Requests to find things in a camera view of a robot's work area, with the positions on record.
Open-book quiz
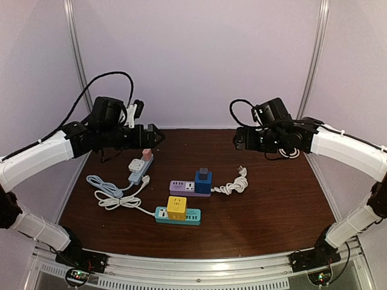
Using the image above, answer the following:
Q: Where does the left aluminium frame post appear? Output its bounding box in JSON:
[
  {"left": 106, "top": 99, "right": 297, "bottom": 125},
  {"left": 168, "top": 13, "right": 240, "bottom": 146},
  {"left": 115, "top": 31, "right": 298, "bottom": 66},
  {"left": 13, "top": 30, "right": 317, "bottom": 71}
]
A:
[{"left": 62, "top": 0, "right": 94, "bottom": 118}]

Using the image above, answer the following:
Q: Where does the white bundled cable with plug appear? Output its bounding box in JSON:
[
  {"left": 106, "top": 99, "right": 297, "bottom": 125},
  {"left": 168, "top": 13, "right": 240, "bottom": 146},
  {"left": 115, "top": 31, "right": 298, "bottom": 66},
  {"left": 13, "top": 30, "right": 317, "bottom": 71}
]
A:
[{"left": 210, "top": 164, "right": 250, "bottom": 195}]

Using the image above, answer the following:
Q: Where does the white round travel adapter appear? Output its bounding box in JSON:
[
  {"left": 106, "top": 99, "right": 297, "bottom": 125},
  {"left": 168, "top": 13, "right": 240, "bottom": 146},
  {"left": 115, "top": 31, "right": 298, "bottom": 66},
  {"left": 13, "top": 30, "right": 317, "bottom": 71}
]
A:
[{"left": 128, "top": 158, "right": 145, "bottom": 174}]

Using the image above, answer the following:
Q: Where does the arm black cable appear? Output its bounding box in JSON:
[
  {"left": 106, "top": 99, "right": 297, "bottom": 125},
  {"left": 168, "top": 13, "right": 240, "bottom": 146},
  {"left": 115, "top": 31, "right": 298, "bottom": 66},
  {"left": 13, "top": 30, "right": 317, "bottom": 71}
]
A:
[
  {"left": 229, "top": 98, "right": 258, "bottom": 126},
  {"left": 59, "top": 71, "right": 135, "bottom": 134}
]

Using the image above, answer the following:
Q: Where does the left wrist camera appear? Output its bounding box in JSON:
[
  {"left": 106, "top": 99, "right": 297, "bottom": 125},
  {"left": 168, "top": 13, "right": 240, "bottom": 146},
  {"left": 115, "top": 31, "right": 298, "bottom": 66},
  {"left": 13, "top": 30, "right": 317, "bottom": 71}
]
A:
[{"left": 125, "top": 100, "right": 145, "bottom": 129}]

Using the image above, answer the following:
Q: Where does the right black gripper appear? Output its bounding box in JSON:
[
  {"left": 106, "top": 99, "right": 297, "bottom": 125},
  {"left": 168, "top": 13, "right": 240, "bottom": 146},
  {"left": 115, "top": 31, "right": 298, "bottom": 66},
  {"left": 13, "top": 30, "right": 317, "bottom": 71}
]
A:
[{"left": 233, "top": 127, "right": 285, "bottom": 153}]

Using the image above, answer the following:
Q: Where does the pink small adapter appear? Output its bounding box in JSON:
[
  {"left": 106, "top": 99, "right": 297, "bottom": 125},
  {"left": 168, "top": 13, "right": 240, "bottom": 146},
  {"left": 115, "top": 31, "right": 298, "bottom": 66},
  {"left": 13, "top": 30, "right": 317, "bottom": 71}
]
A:
[{"left": 142, "top": 149, "right": 152, "bottom": 161}]

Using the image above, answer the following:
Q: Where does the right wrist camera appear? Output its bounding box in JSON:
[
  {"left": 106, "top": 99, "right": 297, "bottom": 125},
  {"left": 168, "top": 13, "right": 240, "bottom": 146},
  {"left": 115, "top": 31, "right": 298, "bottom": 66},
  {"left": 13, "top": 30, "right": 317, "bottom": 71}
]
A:
[{"left": 251, "top": 108, "right": 262, "bottom": 125}]

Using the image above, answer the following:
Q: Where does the dark grey small adapter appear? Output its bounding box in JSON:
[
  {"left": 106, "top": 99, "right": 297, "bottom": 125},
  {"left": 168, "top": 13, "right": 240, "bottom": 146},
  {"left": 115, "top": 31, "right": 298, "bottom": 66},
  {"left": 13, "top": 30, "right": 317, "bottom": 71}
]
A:
[{"left": 199, "top": 167, "right": 208, "bottom": 179}]

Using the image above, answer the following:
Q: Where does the light blue power strip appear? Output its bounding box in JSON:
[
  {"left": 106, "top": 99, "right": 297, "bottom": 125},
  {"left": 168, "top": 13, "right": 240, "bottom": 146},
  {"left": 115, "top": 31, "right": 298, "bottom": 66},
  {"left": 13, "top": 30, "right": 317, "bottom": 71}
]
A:
[{"left": 128, "top": 150, "right": 154, "bottom": 185}]

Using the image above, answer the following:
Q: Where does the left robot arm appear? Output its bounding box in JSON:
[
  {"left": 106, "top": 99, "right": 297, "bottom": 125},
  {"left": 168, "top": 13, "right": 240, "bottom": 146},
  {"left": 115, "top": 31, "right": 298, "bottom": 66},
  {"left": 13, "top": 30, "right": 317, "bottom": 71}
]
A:
[{"left": 1, "top": 97, "right": 165, "bottom": 268}]

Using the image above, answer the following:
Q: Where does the aluminium frame post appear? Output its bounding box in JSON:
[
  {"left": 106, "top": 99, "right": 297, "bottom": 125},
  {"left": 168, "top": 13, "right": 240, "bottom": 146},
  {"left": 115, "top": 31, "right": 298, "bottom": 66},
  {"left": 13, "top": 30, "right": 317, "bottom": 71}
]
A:
[
  {"left": 297, "top": 0, "right": 330, "bottom": 118},
  {"left": 62, "top": 0, "right": 94, "bottom": 118}
]

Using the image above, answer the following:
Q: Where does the light blue strip cable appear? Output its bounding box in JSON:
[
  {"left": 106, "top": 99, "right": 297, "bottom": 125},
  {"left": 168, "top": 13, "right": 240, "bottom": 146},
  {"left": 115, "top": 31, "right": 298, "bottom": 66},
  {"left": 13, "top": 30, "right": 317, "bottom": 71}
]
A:
[{"left": 86, "top": 175, "right": 135, "bottom": 198}]

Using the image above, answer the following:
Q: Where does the yellow cube socket adapter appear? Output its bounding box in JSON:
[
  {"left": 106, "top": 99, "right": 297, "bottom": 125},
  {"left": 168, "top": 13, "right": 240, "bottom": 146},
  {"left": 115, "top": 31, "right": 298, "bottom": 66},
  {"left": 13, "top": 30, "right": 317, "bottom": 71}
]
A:
[{"left": 167, "top": 196, "right": 187, "bottom": 221}]

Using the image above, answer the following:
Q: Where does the white teal strip cable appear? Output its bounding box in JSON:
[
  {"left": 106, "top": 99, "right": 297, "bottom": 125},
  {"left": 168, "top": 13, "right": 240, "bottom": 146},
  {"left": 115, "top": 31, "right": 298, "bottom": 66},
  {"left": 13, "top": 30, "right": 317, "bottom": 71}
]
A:
[{"left": 94, "top": 176, "right": 157, "bottom": 216}]

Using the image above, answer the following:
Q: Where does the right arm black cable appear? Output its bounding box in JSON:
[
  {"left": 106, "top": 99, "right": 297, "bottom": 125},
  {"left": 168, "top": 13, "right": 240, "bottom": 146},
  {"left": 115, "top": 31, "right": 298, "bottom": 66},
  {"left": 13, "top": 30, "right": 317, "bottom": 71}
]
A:
[{"left": 229, "top": 98, "right": 258, "bottom": 126}]

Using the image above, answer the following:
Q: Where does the blue cube socket adapter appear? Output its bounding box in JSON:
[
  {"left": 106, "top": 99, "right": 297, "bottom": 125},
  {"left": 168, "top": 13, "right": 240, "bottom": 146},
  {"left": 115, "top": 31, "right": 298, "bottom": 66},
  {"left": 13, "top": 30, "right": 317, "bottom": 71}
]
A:
[{"left": 194, "top": 170, "right": 212, "bottom": 195}]

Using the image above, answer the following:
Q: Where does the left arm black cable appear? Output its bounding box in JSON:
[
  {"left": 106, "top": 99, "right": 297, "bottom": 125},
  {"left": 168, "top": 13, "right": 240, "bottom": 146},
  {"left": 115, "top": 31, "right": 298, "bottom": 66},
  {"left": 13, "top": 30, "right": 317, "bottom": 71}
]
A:
[{"left": 59, "top": 71, "right": 135, "bottom": 134}]

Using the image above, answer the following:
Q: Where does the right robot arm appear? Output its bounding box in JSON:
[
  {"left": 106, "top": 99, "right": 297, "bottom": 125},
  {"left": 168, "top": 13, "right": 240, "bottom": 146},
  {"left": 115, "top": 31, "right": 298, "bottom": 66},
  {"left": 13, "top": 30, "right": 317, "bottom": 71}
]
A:
[{"left": 233, "top": 98, "right": 386, "bottom": 272}]

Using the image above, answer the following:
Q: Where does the right aluminium frame post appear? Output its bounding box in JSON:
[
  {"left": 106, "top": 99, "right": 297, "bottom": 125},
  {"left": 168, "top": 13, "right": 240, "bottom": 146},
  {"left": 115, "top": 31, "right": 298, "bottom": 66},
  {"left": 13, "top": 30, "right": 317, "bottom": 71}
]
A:
[{"left": 297, "top": 0, "right": 330, "bottom": 118}]

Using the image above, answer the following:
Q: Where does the front aluminium rail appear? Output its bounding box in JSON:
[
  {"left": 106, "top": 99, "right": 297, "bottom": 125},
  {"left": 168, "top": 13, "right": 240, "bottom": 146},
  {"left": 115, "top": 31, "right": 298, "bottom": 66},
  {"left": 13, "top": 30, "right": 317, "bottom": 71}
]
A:
[{"left": 22, "top": 238, "right": 375, "bottom": 289}]

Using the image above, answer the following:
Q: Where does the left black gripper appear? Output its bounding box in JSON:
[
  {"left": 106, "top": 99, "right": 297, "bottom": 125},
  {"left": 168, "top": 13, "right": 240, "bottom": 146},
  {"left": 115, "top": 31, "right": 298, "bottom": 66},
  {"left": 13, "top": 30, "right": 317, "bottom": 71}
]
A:
[{"left": 99, "top": 124, "right": 165, "bottom": 150}]

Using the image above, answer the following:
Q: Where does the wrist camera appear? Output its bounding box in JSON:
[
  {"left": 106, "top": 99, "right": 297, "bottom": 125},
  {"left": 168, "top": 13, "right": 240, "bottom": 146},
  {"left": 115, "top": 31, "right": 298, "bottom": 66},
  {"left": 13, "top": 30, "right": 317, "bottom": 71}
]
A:
[
  {"left": 125, "top": 100, "right": 145, "bottom": 129},
  {"left": 251, "top": 108, "right": 262, "bottom": 125}
]

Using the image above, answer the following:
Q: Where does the purple power strip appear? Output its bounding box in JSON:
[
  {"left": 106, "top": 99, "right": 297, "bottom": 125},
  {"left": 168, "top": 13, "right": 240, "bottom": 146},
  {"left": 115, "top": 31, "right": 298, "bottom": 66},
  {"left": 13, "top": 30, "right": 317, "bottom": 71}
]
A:
[{"left": 169, "top": 181, "right": 211, "bottom": 198}]

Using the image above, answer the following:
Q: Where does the teal power strip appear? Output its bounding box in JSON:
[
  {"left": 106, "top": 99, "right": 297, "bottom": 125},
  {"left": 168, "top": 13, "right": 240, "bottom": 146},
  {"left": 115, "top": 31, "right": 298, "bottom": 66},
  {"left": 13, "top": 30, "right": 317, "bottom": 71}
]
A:
[{"left": 154, "top": 207, "right": 201, "bottom": 226}]

